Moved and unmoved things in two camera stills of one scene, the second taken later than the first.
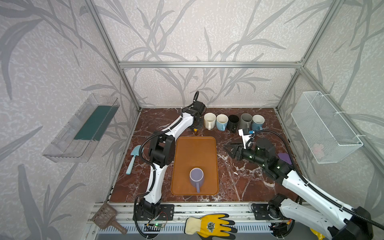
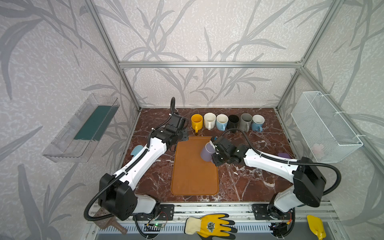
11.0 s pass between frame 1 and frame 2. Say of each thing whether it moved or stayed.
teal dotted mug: stayed
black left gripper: moved
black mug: stayed
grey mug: stayed
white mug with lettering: stayed
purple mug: moved
